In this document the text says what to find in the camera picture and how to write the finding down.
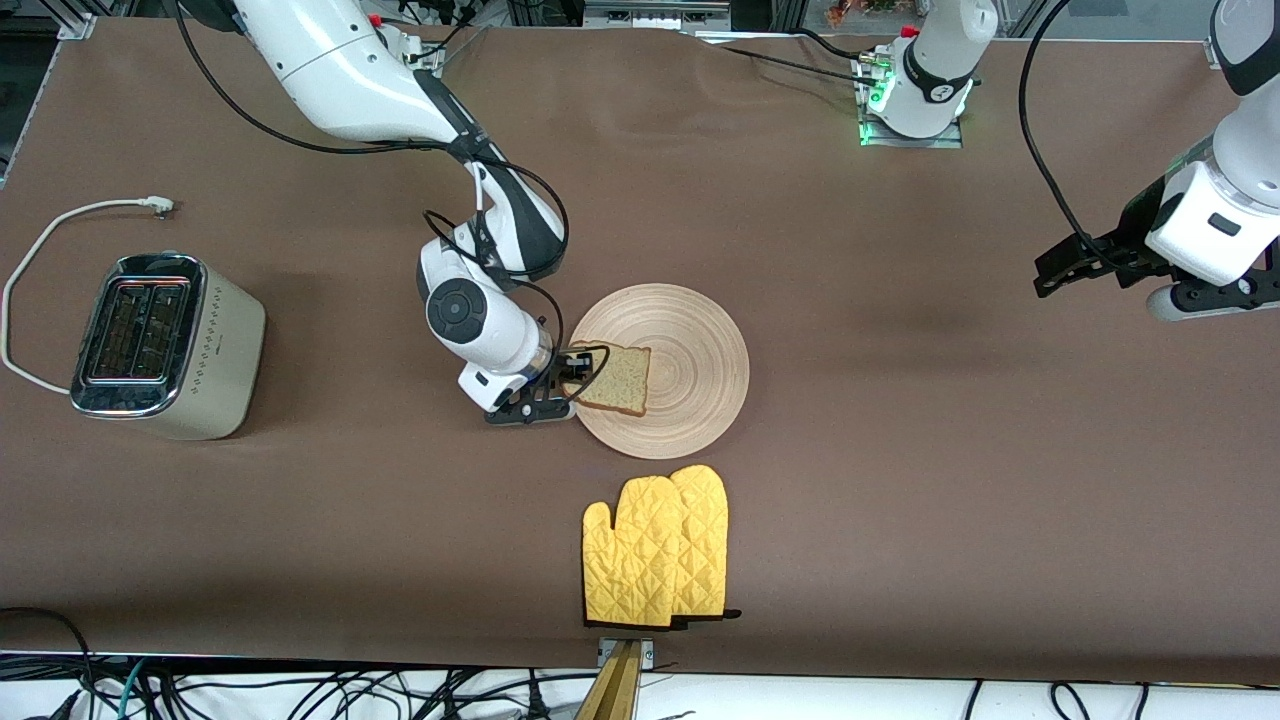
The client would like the bread slice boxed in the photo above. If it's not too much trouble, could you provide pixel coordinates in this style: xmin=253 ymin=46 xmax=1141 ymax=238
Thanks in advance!
xmin=562 ymin=343 xmax=653 ymax=417

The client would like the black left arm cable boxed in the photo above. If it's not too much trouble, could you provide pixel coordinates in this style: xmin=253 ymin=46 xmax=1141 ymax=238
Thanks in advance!
xmin=1019 ymin=0 xmax=1161 ymax=271

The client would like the aluminium profile frame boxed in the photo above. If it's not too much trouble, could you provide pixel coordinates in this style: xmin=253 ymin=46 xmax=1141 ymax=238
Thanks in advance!
xmin=583 ymin=0 xmax=733 ymax=31

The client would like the brown table cover sheet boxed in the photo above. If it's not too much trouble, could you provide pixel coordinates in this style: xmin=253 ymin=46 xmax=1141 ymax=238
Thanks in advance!
xmin=0 ymin=15 xmax=1280 ymax=686

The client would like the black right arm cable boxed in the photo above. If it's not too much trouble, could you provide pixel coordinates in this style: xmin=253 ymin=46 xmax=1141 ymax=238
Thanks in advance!
xmin=173 ymin=0 xmax=611 ymax=403

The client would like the round wooden plate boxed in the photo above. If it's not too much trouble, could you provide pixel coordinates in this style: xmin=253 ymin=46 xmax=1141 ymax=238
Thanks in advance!
xmin=566 ymin=283 xmax=750 ymax=460

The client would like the yellow quilted oven mitt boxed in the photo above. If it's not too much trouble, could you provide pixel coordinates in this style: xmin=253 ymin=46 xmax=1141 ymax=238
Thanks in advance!
xmin=582 ymin=476 xmax=691 ymax=629
xmin=668 ymin=464 xmax=743 ymax=625

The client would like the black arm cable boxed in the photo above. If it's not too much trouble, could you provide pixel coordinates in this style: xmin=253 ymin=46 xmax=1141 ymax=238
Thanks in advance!
xmin=1019 ymin=0 xmax=1161 ymax=271
xmin=173 ymin=0 xmax=611 ymax=403

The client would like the beige chrome toaster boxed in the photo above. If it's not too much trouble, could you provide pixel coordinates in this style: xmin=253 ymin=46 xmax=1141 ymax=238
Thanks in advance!
xmin=70 ymin=252 xmax=267 ymax=441

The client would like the white toaster power cable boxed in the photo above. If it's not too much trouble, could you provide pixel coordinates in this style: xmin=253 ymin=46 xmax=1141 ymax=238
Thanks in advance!
xmin=0 ymin=196 xmax=179 ymax=395

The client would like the black looped floor cable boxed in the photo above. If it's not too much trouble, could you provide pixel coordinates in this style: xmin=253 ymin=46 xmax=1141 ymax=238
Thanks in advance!
xmin=0 ymin=607 xmax=96 ymax=720

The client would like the tangled black cable bundle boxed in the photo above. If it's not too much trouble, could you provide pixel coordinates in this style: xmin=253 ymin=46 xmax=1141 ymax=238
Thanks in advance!
xmin=150 ymin=665 xmax=591 ymax=720

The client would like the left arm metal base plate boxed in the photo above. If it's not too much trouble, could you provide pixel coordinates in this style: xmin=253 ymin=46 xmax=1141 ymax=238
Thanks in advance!
xmin=858 ymin=52 xmax=966 ymax=149

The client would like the gold aluminium profile post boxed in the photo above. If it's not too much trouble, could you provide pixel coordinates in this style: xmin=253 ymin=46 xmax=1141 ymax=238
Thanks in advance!
xmin=575 ymin=642 xmax=643 ymax=720

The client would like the black cable on table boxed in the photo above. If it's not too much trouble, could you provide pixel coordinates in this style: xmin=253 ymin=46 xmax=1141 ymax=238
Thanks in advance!
xmin=690 ymin=35 xmax=886 ymax=86

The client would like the aluminium corner profile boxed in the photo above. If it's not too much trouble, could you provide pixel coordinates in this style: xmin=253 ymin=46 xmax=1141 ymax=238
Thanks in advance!
xmin=55 ymin=0 xmax=101 ymax=41

